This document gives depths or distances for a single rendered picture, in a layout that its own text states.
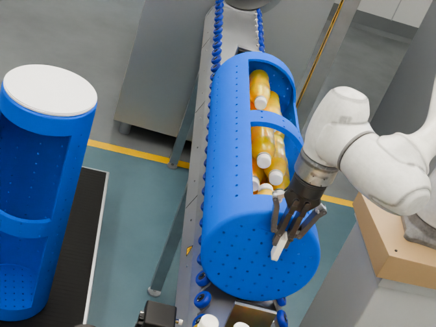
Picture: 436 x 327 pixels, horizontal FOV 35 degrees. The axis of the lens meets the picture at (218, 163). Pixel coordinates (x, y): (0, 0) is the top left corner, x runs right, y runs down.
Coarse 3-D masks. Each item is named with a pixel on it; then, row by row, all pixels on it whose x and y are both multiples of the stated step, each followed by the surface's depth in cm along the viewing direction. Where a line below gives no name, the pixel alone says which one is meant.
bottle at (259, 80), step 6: (252, 72) 229; (258, 72) 227; (264, 72) 228; (252, 78) 225; (258, 78) 224; (264, 78) 224; (252, 84) 222; (258, 84) 220; (264, 84) 220; (252, 90) 219; (258, 90) 217; (264, 90) 218; (270, 90) 222; (252, 96) 218; (258, 96) 216; (264, 96) 217; (270, 96) 220; (252, 102) 219
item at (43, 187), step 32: (0, 96) 203; (0, 128) 218; (32, 128) 198; (64, 128) 200; (0, 160) 228; (32, 160) 237; (64, 160) 209; (0, 192) 238; (32, 192) 245; (64, 192) 217; (0, 224) 219; (32, 224) 218; (64, 224) 230; (0, 256) 259; (32, 256) 261; (0, 288) 252; (32, 288) 257; (0, 320) 242
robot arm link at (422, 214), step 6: (432, 174) 193; (432, 180) 192; (432, 186) 191; (432, 192) 191; (432, 198) 191; (426, 204) 192; (432, 204) 191; (420, 210) 194; (426, 210) 192; (432, 210) 191; (420, 216) 194; (426, 216) 193; (432, 216) 191; (426, 222) 193; (432, 222) 192
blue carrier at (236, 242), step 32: (224, 64) 228; (256, 64) 229; (224, 96) 208; (288, 96) 236; (224, 128) 192; (288, 128) 191; (224, 160) 178; (288, 160) 214; (224, 192) 166; (224, 224) 157; (256, 224) 157; (288, 224) 157; (224, 256) 163; (256, 256) 162; (288, 256) 162; (320, 256) 163; (224, 288) 168; (256, 288) 168; (288, 288) 168
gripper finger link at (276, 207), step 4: (272, 192) 151; (276, 192) 151; (276, 196) 149; (272, 200) 149; (276, 200) 149; (276, 204) 150; (272, 208) 153; (276, 208) 150; (272, 212) 152; (276, 212) 151; (272, 216) 152; (276, 216) 152; (272, 220) 152; (276, 220) 152; (272, 224) 153; (276, 224) 153; (272, 228) 154; (272, 232) 154
